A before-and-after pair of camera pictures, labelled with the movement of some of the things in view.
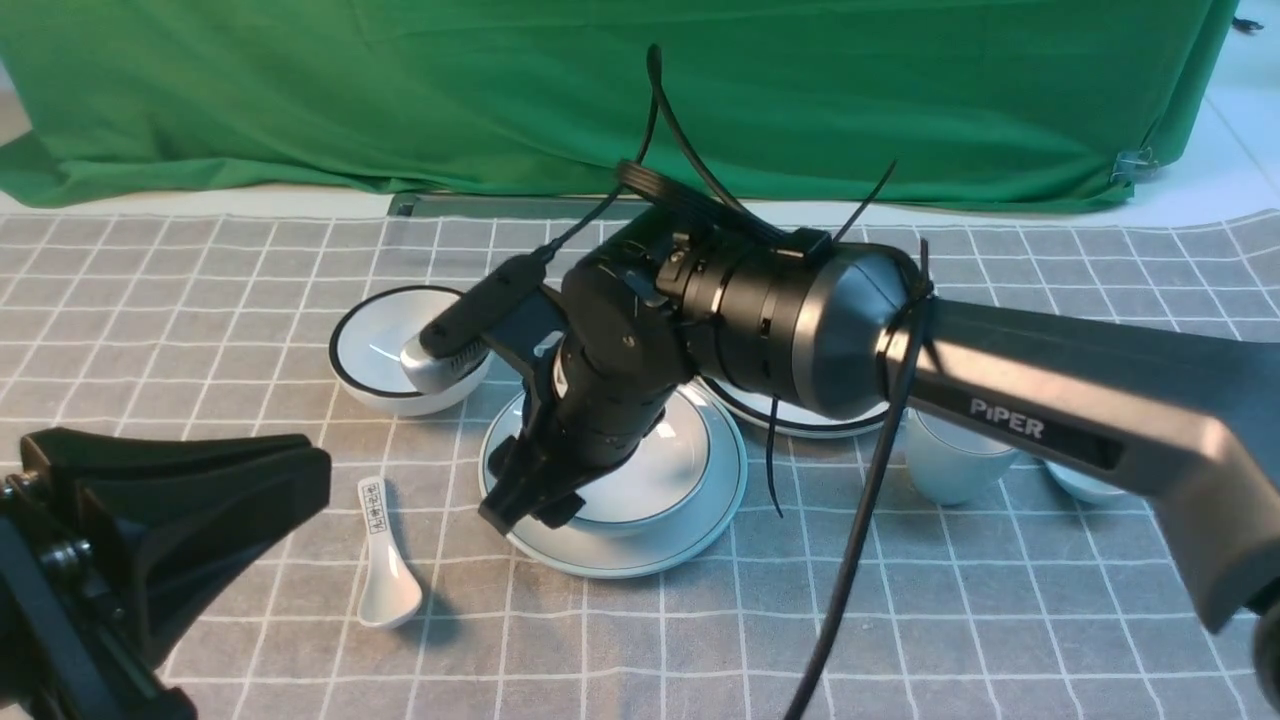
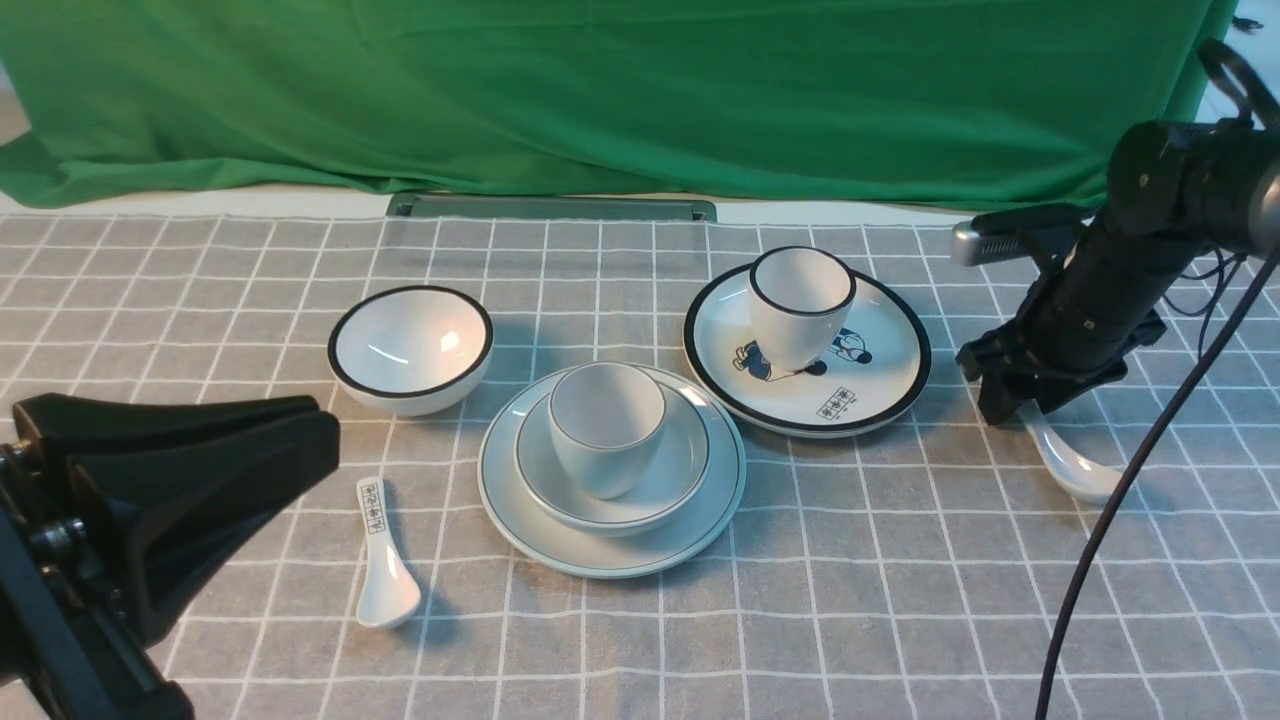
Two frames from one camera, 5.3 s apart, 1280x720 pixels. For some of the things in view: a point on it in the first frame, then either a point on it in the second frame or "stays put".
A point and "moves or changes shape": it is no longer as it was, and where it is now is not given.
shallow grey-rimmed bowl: (657, 481) stays put
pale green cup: (950, 465) moves or changes shape
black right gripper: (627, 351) -> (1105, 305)
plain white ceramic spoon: (1083, 485) stays put
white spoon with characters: (391, 592) stays put
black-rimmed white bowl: (365, 355) stays put
